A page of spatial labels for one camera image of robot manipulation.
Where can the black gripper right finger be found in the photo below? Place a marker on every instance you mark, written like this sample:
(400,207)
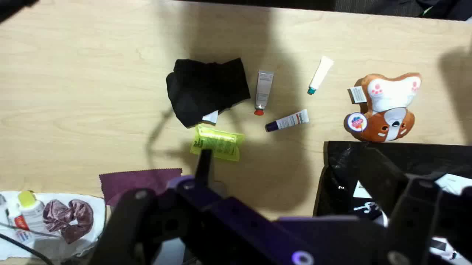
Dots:
(415,221)

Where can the white pouch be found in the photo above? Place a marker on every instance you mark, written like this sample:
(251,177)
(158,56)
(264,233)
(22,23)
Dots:
(74,251)

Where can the pink satin scrunchie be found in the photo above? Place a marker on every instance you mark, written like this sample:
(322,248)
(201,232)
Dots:
(68,218)

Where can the grey tube red cap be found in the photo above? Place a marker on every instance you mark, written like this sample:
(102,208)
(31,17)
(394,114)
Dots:
(263,89)

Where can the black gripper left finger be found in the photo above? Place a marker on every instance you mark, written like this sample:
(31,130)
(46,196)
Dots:
(130,226)

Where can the black cloth purse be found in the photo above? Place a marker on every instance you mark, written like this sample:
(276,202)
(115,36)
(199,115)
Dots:
(207,89)

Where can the white tube green cap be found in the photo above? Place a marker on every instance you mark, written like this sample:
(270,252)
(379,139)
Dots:
(320,73)

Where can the black bag white labels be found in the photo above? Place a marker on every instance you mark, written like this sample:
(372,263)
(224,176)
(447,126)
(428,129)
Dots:
(457,162)

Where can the maroon cloth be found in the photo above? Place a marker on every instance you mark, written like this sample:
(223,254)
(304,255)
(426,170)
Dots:
(133,182)

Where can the white tube black cap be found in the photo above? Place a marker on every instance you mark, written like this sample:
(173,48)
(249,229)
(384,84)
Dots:
(289,121)

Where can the small bottle yellow cap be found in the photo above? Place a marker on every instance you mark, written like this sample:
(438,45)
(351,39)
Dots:
(30,204)

